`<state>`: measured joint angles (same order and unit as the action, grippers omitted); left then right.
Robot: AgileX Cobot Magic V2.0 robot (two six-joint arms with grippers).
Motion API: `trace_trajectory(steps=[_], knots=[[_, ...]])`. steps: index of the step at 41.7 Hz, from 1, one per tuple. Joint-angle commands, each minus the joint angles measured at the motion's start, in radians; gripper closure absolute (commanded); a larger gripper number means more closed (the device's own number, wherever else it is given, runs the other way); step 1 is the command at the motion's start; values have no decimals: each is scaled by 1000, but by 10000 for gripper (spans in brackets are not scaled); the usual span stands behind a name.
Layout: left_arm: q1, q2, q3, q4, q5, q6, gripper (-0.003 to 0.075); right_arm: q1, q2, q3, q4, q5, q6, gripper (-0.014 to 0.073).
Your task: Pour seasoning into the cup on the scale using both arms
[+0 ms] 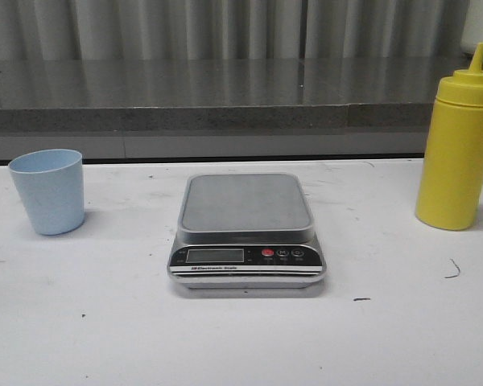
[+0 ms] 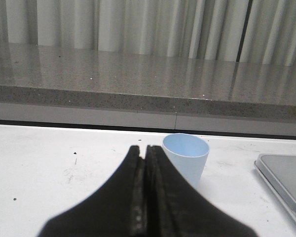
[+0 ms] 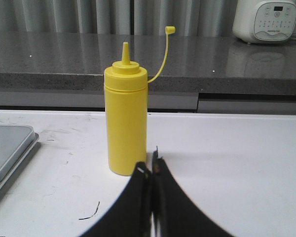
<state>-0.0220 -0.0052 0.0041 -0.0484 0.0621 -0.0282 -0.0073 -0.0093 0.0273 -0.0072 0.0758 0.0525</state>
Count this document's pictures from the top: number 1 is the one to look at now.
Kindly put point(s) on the grey stone counter ledge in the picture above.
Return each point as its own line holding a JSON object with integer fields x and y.
{"x": 167, "y": 110}

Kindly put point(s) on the yellow squeeze bottle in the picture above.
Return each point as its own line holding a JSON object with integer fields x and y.
{"x": 452, "y": 177}

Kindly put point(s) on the silver digital kitchen scale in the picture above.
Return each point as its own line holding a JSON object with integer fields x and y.
{"x": 246, "y": 232}

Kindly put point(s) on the light blue plastic cup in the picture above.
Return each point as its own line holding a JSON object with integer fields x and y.
{"x": 50, "y": 184}

